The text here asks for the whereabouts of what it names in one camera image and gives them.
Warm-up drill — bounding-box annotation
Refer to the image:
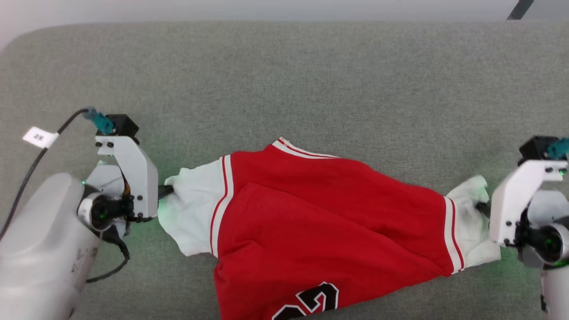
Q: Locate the dark grey pole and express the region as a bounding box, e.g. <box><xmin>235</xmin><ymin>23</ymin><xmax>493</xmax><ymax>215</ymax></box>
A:
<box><xmin>507</xmin><ymin>0</ymin><xmax>534</xmax><ymax>20</ymax></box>

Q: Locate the red and white jersey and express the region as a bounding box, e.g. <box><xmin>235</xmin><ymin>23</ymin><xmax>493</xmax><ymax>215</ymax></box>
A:
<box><xmin>158</xmin><ymin>137</ymin><xmax>502</xmax><ymax>320</ymax></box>

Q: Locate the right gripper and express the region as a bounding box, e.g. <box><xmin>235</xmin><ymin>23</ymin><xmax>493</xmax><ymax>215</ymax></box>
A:
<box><xmin>476</xmin><ymin>160</ymin><xmax>569</xmax><ymax>267</ymax></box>

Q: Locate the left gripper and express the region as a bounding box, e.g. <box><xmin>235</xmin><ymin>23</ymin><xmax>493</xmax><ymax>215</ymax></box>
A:
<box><xmin>78</xmin><ymin>136</ymin><xmax>175</xmax><ymax>236</ymax></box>

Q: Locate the white cable label tag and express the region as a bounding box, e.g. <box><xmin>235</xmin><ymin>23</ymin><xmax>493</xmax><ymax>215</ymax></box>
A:
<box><xmin>23</xmin><ymin>127</ymin><xmax>59</xmax><ymax>148</ymax></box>

